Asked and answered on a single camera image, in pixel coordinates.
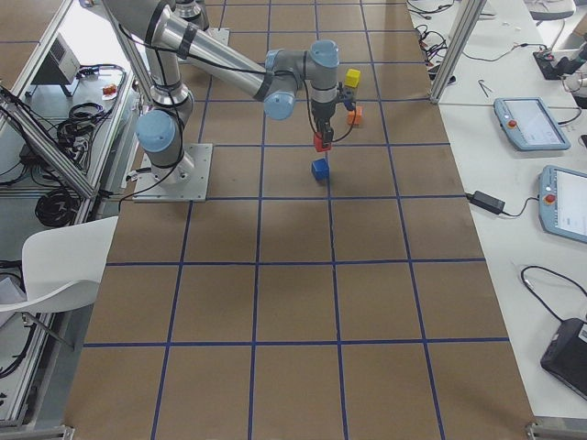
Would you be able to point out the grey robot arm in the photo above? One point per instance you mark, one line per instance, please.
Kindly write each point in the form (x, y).
(171, 32)

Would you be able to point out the yellow wooden block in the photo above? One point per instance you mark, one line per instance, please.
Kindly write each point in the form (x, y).
(352, 78)

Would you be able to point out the aluminium frame post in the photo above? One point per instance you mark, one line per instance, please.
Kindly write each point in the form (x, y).
(465, 22)

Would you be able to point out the grey control box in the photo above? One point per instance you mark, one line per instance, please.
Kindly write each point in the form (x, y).
(60, 67)

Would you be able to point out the black power adapter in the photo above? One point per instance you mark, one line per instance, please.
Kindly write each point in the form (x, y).
(486, 202)

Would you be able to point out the lower teach pendant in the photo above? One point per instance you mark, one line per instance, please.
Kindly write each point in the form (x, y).
(562, 202)

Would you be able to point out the red wooden block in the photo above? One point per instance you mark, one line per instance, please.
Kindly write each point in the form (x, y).
(320, 145)

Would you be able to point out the white chair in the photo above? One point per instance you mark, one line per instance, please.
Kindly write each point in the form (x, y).
(62, 269)

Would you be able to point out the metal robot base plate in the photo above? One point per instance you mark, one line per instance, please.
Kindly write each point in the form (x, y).
(188, 181)

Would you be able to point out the teach pendant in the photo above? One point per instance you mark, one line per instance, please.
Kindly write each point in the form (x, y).
(562, 202)
(528, 124)

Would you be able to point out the blue wooden block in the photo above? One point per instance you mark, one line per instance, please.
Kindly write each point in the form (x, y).
(320, 169)

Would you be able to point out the orange wooden block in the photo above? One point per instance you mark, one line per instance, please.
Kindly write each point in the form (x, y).
(355, 116)

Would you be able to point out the black tablet device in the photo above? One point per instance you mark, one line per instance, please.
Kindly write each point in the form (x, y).
(565, 357)

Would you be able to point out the upper teach pendant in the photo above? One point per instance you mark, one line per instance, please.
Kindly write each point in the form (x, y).
(528, 124)

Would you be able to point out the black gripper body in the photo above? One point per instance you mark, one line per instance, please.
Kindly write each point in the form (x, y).
(321, 112)

